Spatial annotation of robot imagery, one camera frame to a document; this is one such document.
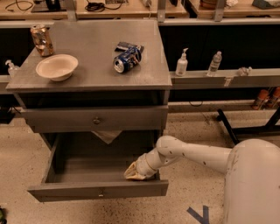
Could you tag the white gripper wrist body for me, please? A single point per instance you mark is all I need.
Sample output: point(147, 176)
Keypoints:
point(143, 165)

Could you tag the grey drawer cabinet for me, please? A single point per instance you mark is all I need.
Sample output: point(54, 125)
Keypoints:
point(95, 83)

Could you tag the orange bottle right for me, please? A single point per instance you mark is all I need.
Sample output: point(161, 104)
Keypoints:
point(272, 101)

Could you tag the white cloth in drawer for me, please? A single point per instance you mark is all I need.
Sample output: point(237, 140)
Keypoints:
point(107, 136)

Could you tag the grey drawer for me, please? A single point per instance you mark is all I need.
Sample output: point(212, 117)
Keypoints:
point(82, 167)
point(53, 120)

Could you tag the dark snack packet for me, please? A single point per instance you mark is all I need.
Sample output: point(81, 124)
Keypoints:
point(125, 46)

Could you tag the white pump bottle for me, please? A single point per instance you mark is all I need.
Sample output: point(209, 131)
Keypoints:
point(182, 64)

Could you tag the orange bottle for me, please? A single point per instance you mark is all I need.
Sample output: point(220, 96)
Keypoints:
point(260, 99)
point(272, 101)

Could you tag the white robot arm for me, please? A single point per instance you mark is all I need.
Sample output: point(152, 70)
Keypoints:
point(251, 170)

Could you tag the blue pepsi can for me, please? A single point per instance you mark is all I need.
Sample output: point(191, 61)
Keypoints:
point(127, 60)

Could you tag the clear water bottle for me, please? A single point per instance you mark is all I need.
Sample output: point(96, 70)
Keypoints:
point(214, 65)

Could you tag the clear pump bottle left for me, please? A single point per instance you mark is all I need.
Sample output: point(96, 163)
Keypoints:
point(12, 68)

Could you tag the crumpled plastic wrapper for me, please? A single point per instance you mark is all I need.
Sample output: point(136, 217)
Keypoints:
point(244, 71)

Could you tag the orange soda can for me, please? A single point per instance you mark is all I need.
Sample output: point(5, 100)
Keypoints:
point(41, 39)

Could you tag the white bowl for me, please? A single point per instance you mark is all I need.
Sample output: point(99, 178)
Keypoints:
point(57, 67)

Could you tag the orange bottle left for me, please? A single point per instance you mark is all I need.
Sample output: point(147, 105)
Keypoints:
point(260, 99)

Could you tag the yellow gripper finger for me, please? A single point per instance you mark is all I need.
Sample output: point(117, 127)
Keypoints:
point(131, 169)
point(135, 176)

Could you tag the grey top drawer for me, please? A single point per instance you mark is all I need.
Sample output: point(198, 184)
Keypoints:
point(53, 120)

